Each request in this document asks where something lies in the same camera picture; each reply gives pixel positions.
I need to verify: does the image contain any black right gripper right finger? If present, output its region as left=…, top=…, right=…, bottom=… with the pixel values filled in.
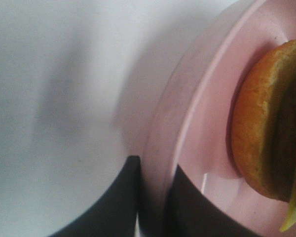
left=164, top=166, right=257, bottom=237

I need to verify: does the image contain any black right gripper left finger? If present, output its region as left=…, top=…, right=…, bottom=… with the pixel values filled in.
left=52, top=156, right=141, bottom=237

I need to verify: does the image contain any burger with lettuce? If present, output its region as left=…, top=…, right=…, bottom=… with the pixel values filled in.
left=231, top=39, right=296, bottom=232

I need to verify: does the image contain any pink round plate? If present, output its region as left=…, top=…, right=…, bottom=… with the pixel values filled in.
left=139, top=0, right=296, bottom=237

